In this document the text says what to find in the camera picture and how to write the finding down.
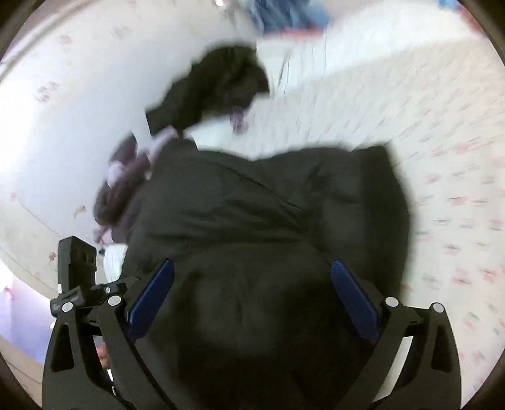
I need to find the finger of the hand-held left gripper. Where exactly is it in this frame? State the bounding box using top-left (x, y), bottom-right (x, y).
top-left (85, 275), bottom-right (142, 305)

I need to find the floral bed sheet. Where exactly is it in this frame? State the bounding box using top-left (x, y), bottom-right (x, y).
top-left (237, 39), bottom-right (505, 403)

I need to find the dark purple garment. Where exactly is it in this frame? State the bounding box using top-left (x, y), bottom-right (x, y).
top-left (92, 126), bottom-right (178, 245)

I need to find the white quilted duvet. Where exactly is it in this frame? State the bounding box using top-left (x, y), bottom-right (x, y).
top-left (256, 12), bottom-right (474, 95)

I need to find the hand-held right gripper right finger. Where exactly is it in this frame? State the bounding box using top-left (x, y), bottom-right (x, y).
top-left (330, 259), bottom-right (462, 410)

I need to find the blue patterned curtain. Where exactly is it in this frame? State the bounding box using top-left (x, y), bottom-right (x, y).
top-left (237, 0), bottom-right (332, 34)

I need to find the black fleece garment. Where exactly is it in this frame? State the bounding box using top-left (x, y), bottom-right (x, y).
top-left (145, 45), bottom-right (271, 135)

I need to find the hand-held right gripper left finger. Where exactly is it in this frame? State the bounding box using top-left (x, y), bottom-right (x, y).
top-left (41, 259), bottom-right (175, 410)

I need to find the large black padded jacket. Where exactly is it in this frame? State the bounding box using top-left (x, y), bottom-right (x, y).
top-left (118, 140), bottom-right (415, 410)

